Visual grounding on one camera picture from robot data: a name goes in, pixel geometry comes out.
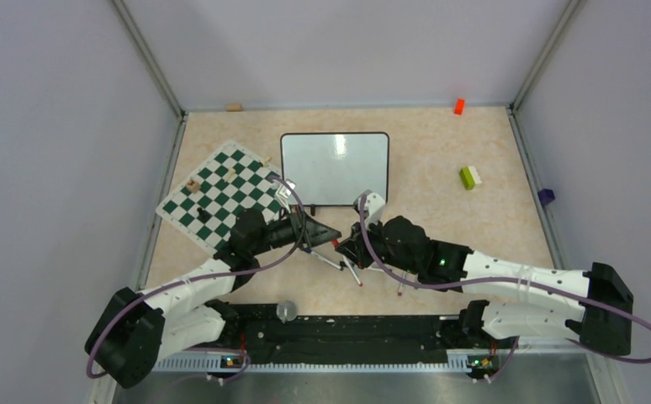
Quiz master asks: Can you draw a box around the purple block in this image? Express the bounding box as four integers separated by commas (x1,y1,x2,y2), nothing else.
537,189,556,207

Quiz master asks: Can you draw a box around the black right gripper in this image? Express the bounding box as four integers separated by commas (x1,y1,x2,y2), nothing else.
338,213,421,274

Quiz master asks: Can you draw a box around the purple cable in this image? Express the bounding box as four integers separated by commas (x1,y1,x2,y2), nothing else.
357,192,651,385
84,173,308,385

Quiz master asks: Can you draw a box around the brown chess piece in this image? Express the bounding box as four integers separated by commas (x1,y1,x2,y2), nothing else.
185,178,201,194

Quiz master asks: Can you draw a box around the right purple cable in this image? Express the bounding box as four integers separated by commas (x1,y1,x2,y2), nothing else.
357,192,651,385

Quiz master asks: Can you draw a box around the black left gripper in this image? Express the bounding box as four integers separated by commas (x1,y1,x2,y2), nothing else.
251,204,341,256

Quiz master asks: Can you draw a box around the orange block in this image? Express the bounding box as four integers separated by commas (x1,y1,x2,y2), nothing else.
453,98,466,115

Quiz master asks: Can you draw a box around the green white chess mat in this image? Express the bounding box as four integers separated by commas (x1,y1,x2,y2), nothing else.
156,141,281,254

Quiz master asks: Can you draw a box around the magenta cap whiteboard marker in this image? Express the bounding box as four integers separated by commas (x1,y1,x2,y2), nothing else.
397,271,409,297

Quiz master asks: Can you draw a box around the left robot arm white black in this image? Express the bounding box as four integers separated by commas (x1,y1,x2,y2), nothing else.
85,208,341,388

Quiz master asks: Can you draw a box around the blue cap whiteboard marker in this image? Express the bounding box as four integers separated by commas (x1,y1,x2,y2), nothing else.
302,247,344,271

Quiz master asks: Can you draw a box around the green and white brick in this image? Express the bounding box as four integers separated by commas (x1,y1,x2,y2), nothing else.
459,166,482,190

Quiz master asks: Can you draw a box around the grey round knob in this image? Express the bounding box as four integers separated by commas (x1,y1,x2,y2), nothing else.
277,300,298,323

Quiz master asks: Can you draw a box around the white whiteboard black frame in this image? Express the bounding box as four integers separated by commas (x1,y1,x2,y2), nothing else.
280,131,390,215

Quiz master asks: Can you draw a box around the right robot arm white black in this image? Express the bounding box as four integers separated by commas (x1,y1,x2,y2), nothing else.
336,216,633,356

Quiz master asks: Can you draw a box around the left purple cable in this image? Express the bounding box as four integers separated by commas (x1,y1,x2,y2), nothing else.
84,173,308,385

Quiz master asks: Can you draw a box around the wooden block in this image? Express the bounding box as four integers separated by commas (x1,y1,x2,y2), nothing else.
225,103,243,112

